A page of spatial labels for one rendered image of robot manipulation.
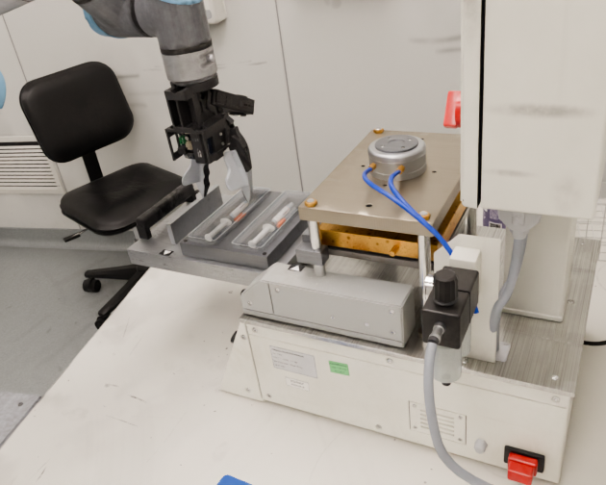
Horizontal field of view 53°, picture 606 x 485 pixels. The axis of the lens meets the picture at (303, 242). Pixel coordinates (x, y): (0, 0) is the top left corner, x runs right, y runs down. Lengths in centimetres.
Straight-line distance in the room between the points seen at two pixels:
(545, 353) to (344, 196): 32
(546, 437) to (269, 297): 40
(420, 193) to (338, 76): 163
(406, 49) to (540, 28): 174
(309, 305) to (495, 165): 34
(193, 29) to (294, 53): 153
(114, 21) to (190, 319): 59
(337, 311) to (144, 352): 49
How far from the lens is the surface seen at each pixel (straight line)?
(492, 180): 66
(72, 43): 283
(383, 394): 89
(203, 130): 92
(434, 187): 82
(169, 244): 107
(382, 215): 76
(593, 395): 105
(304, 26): 238
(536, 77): 61
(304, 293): 84
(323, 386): 93
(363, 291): 81
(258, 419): 102
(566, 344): 85
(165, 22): 90
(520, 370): 81
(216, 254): 98
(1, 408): 123
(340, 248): 85
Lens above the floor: 148
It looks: 31 degrees down
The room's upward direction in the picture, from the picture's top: 9 degrees counter-clockwise
